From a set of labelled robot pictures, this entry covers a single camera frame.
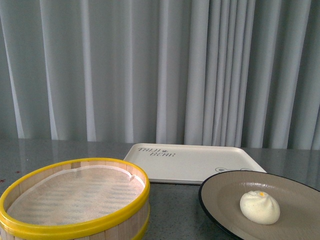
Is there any white steamed bun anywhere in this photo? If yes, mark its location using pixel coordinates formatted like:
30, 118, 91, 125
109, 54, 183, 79
239, 190, 281, 225

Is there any beige plate black rim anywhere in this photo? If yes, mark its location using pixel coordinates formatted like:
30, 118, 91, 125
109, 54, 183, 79
199, 170, 320, 240

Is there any white steamer liner cloth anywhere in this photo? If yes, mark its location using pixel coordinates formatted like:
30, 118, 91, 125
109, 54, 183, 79
7, 165, 146, 226

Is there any yellow rimmed bamboo steamer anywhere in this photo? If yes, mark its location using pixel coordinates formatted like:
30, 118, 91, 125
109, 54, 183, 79
0, 157, 150, 240

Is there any grey pleated curtain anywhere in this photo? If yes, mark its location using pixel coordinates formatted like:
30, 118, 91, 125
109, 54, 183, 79
0, 0, 320, 150

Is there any cream bear print tray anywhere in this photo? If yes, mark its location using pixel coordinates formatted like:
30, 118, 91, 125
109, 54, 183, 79
124, 143, 265, 185

